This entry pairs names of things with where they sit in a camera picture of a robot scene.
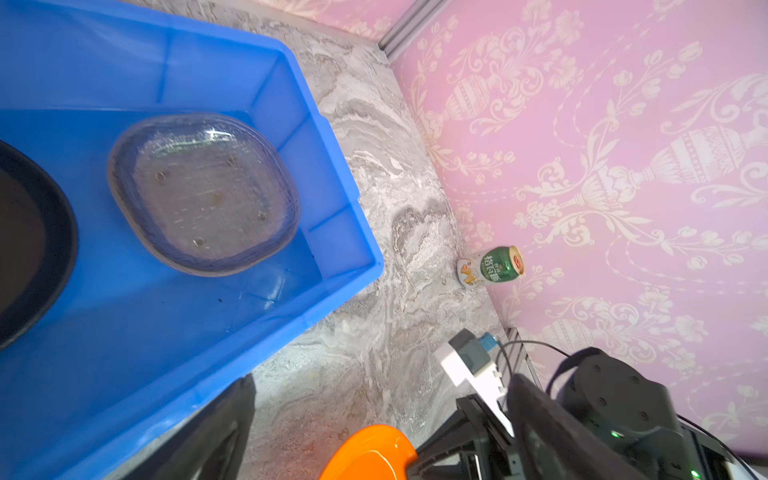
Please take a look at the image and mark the orange plate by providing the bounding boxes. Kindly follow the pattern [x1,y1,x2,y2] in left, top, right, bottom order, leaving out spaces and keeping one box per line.
[319,424,417,480]

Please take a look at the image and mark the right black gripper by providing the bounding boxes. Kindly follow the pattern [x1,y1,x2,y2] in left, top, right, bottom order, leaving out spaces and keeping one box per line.
[406,347,744,479]

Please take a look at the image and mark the black plate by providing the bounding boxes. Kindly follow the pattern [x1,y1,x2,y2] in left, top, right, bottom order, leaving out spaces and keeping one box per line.
[1,142,79,349]

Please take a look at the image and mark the green drink can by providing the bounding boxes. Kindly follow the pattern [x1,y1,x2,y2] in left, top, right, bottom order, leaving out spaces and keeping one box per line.
[456,246,525,287]

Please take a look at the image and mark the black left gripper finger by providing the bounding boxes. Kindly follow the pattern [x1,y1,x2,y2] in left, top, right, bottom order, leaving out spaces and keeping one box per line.
[126,374,256,479]

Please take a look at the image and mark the blue plastic bin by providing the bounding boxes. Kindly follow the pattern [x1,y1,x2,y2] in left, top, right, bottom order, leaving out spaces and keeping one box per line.
[1,1,383,479]

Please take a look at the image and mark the pinkish translucent plate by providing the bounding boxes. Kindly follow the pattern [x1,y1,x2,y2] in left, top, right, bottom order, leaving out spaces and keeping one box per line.
[107,113,301,277]

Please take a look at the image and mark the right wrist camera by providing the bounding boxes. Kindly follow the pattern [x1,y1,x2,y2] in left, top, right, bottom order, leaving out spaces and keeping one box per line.
[434,329,514,437]

